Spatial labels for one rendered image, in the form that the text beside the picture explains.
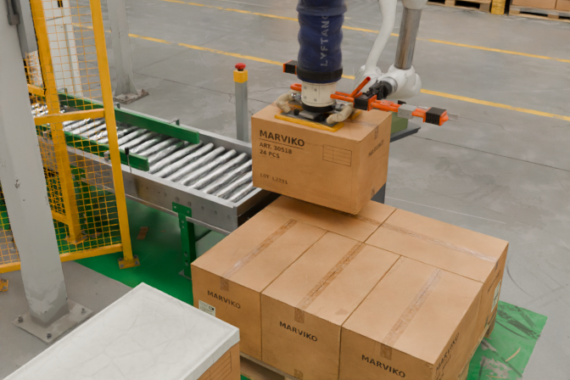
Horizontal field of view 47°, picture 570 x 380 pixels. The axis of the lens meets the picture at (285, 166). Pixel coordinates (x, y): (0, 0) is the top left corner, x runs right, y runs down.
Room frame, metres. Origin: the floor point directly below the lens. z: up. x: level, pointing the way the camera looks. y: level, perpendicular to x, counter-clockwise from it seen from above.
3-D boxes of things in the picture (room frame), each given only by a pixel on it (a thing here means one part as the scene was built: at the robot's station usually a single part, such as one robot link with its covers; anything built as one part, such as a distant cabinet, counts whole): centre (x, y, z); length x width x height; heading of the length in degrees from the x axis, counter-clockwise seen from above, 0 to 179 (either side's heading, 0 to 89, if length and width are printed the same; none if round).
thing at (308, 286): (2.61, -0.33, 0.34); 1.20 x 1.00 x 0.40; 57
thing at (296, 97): (3.05, -0.17, 1.13); 0.34 x 0.25 x 0.06; 59
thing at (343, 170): (3.07, -0.19, 0.87); 0.60 x 0.40 x 0.40; 61
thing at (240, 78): (3.96, 0.28, 0.50); 0.07 x 0.07 x 1.00; 57
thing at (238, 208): (3.23, 0.07, 0.58); 0.70 x 0.03 x 0.06; 147
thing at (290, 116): (2.97, -0.12, 1.09); 0.34 x 0.10 x 0.05; 59
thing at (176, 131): (4.28, 1.20, 0.60); 1.60 x 0.10 x 0.09; 57
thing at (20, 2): (2.87, 1.19, 1.62); 0.20 x 0.05 x 0.30; 57
